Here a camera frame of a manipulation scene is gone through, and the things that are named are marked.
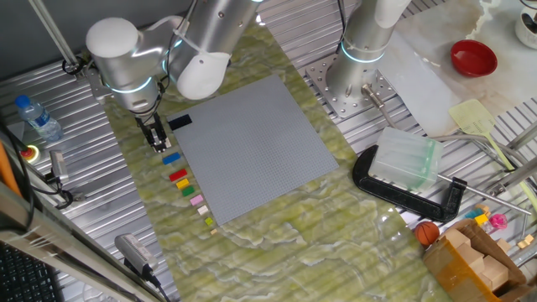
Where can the red Lego brick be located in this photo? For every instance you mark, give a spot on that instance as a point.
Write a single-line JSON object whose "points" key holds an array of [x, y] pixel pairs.
{"points": [[178, 175]]}

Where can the red emergency stop button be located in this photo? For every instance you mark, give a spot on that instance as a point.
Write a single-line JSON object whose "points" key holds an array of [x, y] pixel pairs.
{"points": [[29, 153]]}

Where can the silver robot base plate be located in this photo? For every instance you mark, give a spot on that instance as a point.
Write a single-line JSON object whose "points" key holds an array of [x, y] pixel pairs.
{"points": [[331, 102]]}

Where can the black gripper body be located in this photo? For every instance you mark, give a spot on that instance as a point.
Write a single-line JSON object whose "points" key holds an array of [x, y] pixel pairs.
{"points": [[149, 123]]}

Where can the metal camera mount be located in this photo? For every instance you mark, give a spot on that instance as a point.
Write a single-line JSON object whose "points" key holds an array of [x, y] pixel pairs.
{"points": [[63, 195]]}

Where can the green marble pattern mat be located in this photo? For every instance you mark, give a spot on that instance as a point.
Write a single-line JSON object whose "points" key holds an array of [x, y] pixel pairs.
{"points": [[293, 260]]}

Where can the aluminium frame rail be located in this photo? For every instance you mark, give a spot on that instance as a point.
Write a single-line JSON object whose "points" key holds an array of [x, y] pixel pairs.
{"points": [[63, 247]]}

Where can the small white Lego brick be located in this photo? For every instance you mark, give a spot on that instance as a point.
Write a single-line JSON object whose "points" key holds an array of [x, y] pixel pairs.
{"points": [[203, 210]]}

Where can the black keyboard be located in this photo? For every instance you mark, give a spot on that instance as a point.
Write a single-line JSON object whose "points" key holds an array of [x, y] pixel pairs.
{"points": [[21, 277]]}

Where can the green Lego brick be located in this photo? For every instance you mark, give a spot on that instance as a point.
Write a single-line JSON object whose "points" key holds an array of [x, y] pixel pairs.
{"points": [[188, 191]]}

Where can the small lime Lego brick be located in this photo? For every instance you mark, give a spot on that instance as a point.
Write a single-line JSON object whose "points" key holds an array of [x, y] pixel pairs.
{"points": [[209, 221]]}

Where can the translucent plastic box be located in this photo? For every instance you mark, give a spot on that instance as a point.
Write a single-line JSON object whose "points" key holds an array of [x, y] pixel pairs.
{"points": [[405, 159]]}

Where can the white cup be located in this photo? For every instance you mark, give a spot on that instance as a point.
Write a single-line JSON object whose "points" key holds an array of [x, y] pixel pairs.
{"points": [[524, 37]]}

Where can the clear water bottle blue cap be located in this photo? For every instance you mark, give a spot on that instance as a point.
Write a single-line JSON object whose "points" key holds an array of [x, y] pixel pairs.
{"points": [[40, 119]]}

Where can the black C-clamp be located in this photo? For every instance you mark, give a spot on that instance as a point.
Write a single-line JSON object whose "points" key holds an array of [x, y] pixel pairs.
{"points": [[394, 195]]}

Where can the black Lego plate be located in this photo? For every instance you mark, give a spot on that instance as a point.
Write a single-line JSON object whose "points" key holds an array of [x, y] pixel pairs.
{"points": [[180, 122]]}

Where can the large grey Lego baseplate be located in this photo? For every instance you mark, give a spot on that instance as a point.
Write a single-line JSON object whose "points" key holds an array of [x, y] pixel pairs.
{"points": [[260, 159]]}

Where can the small toy basketball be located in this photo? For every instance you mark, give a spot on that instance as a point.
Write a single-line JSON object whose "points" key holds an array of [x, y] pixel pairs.
{"points": [[426, 233]]}

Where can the blue Lego brick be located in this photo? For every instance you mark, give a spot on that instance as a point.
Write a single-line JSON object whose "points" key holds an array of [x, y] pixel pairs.
{"points": [[171, 158]]}

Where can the red bowl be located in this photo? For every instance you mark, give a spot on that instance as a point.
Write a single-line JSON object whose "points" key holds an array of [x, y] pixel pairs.
{"points": [[473, 58]]}

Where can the pink Lego brick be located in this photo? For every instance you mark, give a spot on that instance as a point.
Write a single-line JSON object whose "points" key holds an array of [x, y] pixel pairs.
{"points": [[196, 200]]}

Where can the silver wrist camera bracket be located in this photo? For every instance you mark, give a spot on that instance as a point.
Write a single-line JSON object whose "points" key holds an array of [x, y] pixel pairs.
{"points": [[97, 86]]}

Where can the white Lego plate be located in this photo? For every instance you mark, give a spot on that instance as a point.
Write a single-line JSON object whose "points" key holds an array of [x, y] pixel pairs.
{"points": [[169, 145]]}

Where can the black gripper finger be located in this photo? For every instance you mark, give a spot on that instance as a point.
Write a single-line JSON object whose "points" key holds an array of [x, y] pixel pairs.
{"points": [[153, 142], [163, 138]]}

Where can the pale yellow slotted spatula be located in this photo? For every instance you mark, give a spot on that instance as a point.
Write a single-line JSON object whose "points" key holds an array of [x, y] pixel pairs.
{"points": [[472, 117]]}

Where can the metal tripod pole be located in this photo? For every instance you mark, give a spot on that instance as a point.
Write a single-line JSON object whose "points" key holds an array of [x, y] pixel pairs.
{"points": [[54, 38]]}

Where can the orange pole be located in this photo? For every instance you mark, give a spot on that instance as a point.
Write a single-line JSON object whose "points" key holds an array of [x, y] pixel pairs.
{"points": [[6, 168]]}

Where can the pink toy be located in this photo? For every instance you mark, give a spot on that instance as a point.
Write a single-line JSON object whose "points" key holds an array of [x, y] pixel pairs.
{"points": [[498, 221]]}

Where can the small wooden cube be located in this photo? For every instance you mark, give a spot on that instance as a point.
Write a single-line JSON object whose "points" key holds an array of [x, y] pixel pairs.
{"points": [[529, 238], [503, 244], [521, 244]]}

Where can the teal toy block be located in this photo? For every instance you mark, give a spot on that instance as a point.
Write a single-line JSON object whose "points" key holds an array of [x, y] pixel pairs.
{"points": [[473, 213]]}

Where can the white marble pattern mat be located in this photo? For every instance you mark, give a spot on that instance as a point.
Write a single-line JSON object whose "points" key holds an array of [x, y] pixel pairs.
{"points": [[512, 84]]}

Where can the grey depth camera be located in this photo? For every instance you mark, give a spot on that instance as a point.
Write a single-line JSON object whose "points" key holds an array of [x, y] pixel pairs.
{"points": [[133, 251], [58, 163]]}

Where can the orange toy block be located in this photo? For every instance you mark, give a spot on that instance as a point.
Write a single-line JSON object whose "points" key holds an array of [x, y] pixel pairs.
{"points": [[483, 208]]}

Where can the wooden block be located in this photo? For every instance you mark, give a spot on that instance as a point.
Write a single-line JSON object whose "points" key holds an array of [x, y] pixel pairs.
{"points": [[456, 238], [470, 253], [495, 272]]}

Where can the aluminium profile bar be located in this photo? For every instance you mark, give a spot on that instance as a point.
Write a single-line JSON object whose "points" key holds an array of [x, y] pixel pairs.
{"points": [[522, 136], [514, 176]]}

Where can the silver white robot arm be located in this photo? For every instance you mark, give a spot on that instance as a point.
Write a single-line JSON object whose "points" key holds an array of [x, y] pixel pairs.
{"points": [[121, 58]]}

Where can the brown cardboard box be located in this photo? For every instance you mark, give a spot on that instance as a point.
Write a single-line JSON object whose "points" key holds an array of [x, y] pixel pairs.
{"points": [[449, 272]]}

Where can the yellow toy block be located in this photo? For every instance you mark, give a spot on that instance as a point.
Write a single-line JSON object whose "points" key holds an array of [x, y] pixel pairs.
{"points": [[481, 219]]}

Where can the yellow Lego brick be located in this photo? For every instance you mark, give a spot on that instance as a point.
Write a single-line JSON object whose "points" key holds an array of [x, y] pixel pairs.
{"points": [[183, 184]]}

